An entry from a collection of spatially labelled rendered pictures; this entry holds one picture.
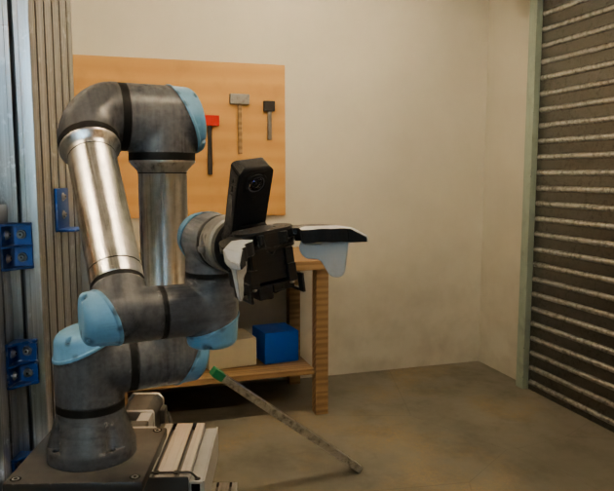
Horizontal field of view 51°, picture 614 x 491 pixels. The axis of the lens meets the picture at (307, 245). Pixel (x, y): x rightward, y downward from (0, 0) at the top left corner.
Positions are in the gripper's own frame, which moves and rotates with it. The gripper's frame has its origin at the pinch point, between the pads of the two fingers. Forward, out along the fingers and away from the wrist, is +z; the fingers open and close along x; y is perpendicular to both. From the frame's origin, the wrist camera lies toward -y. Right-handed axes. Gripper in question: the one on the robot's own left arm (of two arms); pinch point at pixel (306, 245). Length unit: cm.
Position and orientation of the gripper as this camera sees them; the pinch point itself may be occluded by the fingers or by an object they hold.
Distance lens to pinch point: 66.2
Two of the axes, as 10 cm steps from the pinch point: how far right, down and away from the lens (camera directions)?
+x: -8.7, 1.9, -4.5
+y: 1.2, 9.8, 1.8
